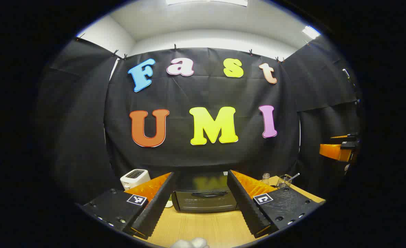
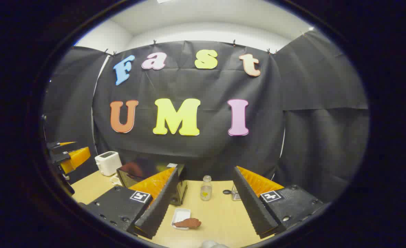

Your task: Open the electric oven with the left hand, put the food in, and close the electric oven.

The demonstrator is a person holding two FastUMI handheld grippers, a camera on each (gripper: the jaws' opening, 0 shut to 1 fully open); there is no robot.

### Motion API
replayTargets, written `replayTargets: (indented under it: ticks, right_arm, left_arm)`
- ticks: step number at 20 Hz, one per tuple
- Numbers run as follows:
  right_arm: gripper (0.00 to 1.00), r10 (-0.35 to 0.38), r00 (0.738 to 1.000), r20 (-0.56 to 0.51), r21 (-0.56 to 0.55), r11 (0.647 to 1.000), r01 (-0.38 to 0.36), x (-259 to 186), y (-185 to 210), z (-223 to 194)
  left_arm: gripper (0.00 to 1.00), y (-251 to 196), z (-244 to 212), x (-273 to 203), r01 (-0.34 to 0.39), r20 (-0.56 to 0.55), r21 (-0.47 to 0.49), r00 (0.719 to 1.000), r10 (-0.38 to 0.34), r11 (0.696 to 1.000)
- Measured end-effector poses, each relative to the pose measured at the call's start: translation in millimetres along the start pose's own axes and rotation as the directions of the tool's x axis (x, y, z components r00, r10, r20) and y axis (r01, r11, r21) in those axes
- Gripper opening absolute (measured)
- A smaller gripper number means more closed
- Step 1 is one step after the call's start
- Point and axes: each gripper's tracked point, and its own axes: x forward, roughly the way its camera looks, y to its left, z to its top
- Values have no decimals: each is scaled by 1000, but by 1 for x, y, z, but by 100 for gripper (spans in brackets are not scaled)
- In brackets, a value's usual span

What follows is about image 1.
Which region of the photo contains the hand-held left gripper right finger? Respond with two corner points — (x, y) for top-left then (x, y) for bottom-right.
(226, 169), (325, 239)

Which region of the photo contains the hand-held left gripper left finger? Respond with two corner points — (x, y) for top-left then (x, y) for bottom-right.
(81, 172), (176, 240)

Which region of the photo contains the black electric oven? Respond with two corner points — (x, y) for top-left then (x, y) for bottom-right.
(171, 172), (239, 213)

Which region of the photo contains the white toaster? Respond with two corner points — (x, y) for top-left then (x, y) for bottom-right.
(120, 169), (151, 190)

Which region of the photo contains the clear ribbed utensil holder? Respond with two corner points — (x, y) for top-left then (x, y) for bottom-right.
(276, 175), (292, 189)

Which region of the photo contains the small ceiling light panel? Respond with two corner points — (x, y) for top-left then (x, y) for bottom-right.
(302, 25), (321, 39)

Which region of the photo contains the black backdrop cloth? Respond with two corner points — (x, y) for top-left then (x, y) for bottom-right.
(38, 34), (362, 204)

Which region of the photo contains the large ceiling light panel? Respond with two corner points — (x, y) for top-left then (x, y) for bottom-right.
(165, 0), (248, 7)

